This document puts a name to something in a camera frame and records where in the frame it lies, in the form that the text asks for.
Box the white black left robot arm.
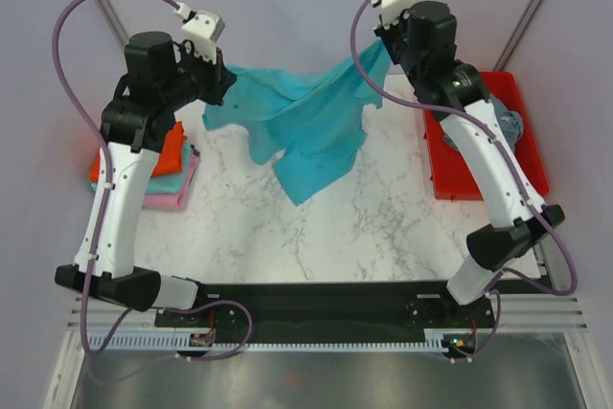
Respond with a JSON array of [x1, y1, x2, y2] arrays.
[[55, 32, 236, 326]]

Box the folded red t shirt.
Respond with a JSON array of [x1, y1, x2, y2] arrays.
[[88, 122, 188, 183]]

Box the red plastic bin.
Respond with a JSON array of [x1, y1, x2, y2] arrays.
[[423, 71, 550, 201]]

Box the grey slotted cable duct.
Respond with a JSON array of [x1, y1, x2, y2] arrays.
[[108, 328, 475, 352]]

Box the folded pink t shirt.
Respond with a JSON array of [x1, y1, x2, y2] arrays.
[[143, 152, 199, 212]]

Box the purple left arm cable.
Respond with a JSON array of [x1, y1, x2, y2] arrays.
[[52, 0, 255, 384]]

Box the teal t shirt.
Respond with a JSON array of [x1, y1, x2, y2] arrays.
[[91, 143, 193, 200], [202, 42, 391, 206]]

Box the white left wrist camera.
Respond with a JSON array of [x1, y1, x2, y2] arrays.
[[174, 3, 225, 64]]

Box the grey t shirt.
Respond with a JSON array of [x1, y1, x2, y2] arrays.
[[441, 96, 524, 156]]

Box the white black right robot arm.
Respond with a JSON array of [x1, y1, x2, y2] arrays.
[[375, 0, 564, 327]]

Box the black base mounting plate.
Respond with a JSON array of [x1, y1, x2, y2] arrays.
[[155, 281, 494, 345]]

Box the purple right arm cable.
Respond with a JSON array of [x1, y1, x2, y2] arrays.
[[351, 0, 579, 365]]

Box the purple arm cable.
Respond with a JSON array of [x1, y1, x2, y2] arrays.
[[52, 0, 255, 384], [351, 0, 579, 365]]

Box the folded teal t shirt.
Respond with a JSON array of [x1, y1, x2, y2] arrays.
[[91, 143, 193, 200]]

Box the aluminium frame rail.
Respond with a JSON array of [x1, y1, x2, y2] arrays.
[[66, 291, 590, 331]]

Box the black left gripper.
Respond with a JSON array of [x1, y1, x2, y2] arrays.
[[162, 42, 237, 111]]

